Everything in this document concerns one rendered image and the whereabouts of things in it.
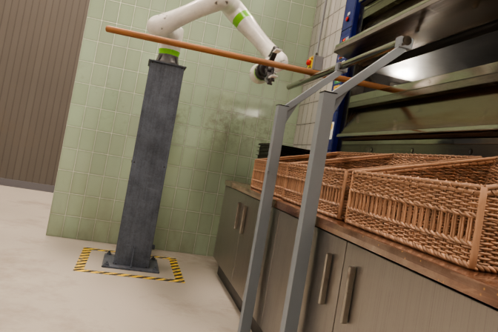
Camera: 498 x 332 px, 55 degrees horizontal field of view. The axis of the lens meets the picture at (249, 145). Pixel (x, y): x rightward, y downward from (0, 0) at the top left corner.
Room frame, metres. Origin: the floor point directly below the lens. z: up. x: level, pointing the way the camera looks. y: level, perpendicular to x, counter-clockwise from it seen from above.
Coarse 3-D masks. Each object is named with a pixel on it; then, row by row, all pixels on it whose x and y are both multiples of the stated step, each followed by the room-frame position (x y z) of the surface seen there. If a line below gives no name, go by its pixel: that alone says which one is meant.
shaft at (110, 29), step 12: (132, 36) 2.15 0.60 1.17; (144, 36) 2.15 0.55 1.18; (156, 36) 2.16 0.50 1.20; (192, 48) 2.20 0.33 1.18; (204, 48) 2.20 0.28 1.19; (240, 60) 2.26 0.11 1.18; (252, 60) 2.25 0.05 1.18; (264, 60) 2.27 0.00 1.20; (300, 72) 2.31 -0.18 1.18; (312, 72) 2.32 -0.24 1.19; (360, 84) 2.38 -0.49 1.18; (372, 84) 2.38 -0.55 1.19; (384, 84) 2.41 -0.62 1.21
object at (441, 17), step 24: (432, 0) 1.77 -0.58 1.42; (456, 0) 1.67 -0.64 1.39; (480, 0) 1.62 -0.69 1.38; (384, 24) 2.13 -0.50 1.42; (408, 24) 2.00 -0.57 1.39; (432, 24) 1.92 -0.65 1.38; (456, 24) 1.84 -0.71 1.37; (480, 24) 1.77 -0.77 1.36; (336, 48) 2.65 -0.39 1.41; (360, 48) 2.47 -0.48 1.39
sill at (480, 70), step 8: (488, 64) 1.63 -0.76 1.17; (496, 64) 1.60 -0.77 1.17; (456, 72) 1.80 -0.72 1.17; (464, 72) 1.75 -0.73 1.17; (472, 72) 1.71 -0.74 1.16; (480, 72) 1.67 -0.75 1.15; (488, 72) 1.63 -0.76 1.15; (496, 72) 1.59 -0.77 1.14; (424, 80) 2.01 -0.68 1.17; (432, 80) 1.95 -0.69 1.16; (440, 80) 1.89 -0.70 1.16; (448, 80) 1.84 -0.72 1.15; (456, 80) 1.79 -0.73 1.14; (384, 88) 2.34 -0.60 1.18; (392, 88) 2.26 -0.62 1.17; (400, 88) 2.19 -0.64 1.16; (408, 88) 2.12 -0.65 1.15; (416, 88) 2.05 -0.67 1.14; (352, 96) 2.69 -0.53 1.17; (360, 96) 2.59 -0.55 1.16; (368, 96) 2.49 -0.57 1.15; (376, 96) 2.40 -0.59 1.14
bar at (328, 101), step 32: (352, 64) 1.85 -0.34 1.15; (384, 64) 1.47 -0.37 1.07; (320, 96) 1.45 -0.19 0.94; (320, 128) 1.42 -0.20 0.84; (320, 160) 1.43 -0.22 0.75; (256, 224) 1.92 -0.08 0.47; (256, 256) 1.89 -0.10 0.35; (256, 288) 1.90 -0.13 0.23; (288, 288) 1.44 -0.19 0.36; (288, 320) 1.42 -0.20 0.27
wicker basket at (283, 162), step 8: (328, 152) 2.66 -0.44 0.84; (336, 152) 2.67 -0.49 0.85; (344, 152) 2.59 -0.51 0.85; (352, 152) 2.50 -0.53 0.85; (256, 160) 2.53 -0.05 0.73; (264, 160) 2.40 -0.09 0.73; (280, 160) 2.59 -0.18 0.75; (288, 160) 2.60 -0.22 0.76; (296, 160) 2.62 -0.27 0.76; (304, 160) 2.62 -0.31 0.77; (256, 168) 2.51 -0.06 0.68; (264, 168) 2.38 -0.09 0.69; (280, 168) 2.14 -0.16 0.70; (344, 168) 2.10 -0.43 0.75; (256, 176) 2.49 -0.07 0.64; (264, 176) 2.36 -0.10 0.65; (280, 176) 2.13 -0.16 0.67; (256, 184) 2.47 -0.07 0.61; (280, 184) 2.12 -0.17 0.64; (280, 192) 2.10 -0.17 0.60
